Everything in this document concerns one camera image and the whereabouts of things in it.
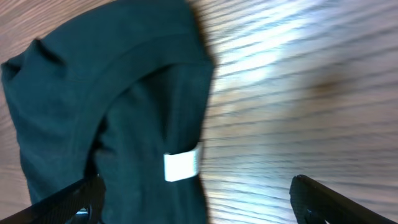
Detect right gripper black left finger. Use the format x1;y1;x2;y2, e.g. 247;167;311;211
1;175;106;224

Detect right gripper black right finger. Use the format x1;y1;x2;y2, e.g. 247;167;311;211
289;175;397;224

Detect black t-shirt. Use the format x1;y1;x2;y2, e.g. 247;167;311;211
1;1;214;224

